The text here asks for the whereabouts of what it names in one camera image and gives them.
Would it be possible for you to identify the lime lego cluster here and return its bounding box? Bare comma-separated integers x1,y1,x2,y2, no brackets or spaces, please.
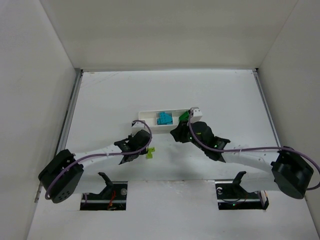
146,147,155,159

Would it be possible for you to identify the green lego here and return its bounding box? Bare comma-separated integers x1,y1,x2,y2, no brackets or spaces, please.
178,110,191,122

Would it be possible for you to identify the blue square lego brick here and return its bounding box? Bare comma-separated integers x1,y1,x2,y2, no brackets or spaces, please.
156,118,163,125

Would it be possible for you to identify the blue long lego brick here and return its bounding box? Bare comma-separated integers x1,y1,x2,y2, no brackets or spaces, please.
158,112,173,125

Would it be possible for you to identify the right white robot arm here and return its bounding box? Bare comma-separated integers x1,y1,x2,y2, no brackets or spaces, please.
170,120,314,199

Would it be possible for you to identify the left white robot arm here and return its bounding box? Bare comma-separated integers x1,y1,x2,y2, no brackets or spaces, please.
38,129,153,204

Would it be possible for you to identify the white compartment tray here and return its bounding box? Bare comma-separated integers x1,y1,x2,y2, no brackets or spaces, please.
138,109,199,134

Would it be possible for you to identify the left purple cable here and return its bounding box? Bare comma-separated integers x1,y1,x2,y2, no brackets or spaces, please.
44,120,153,201

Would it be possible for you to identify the purple cable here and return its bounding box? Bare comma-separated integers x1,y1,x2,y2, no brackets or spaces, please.
188,111,320,191
44,120,153,201

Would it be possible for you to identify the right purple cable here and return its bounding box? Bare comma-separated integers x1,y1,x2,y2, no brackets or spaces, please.
188,111,320,191

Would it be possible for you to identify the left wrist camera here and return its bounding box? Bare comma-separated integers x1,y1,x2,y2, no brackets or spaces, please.
131,120,146,135

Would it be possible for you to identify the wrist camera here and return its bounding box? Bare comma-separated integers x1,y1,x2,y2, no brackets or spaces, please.
189,107,203,121
131,120,146,135

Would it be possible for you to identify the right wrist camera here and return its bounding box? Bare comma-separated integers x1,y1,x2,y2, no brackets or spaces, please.
189,107,203,121

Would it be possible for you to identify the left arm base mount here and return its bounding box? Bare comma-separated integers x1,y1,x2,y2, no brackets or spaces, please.
79,172,128,211

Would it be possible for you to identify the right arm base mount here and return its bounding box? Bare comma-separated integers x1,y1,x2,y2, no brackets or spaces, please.
215,171,269,211

